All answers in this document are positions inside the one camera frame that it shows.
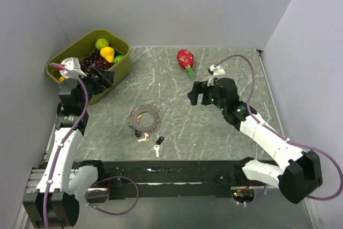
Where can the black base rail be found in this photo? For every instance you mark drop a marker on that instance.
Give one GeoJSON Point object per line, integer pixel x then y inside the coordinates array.
{"type": "Point", "coordinates": [169, 178]}

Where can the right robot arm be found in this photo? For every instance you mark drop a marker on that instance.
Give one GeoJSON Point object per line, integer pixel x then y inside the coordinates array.
{"type": "Point", "coordinates": [296, 174]}

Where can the small green lime toy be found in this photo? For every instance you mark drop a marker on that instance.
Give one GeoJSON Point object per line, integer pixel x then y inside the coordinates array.
{"type": "Point", "coordinates": [118, 58]}

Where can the green apple toy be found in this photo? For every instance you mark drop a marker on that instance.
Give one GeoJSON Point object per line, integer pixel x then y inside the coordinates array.
{"type": "Point", "coordinates": [101, 43]}

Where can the yellow pear toy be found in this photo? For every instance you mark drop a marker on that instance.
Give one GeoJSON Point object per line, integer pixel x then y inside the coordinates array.
{"type": "Point", "coordinates": [108, 54]}

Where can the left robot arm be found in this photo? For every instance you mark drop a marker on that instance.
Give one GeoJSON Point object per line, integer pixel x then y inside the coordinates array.
{"type": "Point", "coordinates": [57, 197]}

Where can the silver key with black fob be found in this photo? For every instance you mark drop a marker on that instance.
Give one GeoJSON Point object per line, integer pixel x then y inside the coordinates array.
{"type": "Point", "coordinates": [157, 145]}

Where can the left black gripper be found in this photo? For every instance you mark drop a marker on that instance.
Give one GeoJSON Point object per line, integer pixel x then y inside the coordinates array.
{"type": "Point", "coordinates": [106, 79]}

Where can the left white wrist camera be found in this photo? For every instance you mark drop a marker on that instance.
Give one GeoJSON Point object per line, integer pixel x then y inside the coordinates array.
{"type": "Point", "coordinates": [72, 64]}

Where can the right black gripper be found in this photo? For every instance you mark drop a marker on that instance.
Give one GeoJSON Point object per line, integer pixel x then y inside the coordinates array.
{"type": "Point", "coordinates": [200, 87]}

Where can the olive green plastic bin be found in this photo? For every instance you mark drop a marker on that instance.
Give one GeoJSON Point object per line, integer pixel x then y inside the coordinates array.
{"type": "Point", "coordinates": [72, 91]}

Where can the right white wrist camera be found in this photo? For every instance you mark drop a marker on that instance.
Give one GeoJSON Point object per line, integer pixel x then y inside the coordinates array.
{"type": "Point", "coordinates": [216, 72]}

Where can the purple grapes toy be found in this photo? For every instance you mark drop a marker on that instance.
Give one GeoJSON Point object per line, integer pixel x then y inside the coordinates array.
{"type": "Point", "coordinates": [94, 59]}

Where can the red dragon fruit toy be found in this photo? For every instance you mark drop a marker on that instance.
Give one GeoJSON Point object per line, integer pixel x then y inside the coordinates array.
{"type": "Point", "coordinates": [185, 60]}

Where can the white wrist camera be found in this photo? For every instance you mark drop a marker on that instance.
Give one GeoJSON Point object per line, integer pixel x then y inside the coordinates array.
{"type": "Point", "coordinates": [216, 72]}
{"type": "Point", "coordinates": [72, 64]}

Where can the metal key organizer disc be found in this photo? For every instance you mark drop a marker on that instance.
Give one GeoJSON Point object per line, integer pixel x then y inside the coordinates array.
{"type": "Point", "coordinates": [144, 120]}

